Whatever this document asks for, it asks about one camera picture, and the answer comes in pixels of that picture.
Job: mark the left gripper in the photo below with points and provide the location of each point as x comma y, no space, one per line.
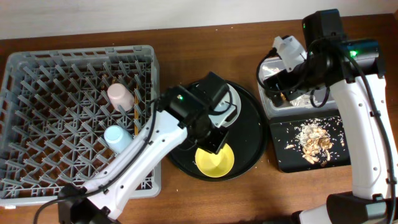
214,144

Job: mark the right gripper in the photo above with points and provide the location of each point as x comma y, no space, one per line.
278,91

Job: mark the grey round plate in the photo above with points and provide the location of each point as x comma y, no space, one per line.
231,107

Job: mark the white napkin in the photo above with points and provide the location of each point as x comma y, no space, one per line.
305,101

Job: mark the yellow bowl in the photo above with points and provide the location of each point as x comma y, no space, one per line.
215,165

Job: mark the gold foil wrapper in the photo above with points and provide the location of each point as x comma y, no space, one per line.
283,98

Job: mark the food scraps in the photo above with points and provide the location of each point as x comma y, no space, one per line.
317,141

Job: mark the blue plastic cup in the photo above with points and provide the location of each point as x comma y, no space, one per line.
117,138

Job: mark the pink plastic cup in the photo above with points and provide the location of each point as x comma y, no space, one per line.
119,95

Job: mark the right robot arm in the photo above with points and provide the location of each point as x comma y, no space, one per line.
352,71

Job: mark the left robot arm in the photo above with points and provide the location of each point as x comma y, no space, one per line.
196,116

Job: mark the grey plastic dishwasher rack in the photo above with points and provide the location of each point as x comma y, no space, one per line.
55,110

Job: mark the clear plastic bin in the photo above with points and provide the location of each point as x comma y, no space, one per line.
270,67

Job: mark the round black tray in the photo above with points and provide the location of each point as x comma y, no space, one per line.
247,138

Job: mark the black rectangular tray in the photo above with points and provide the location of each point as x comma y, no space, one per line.
290,161

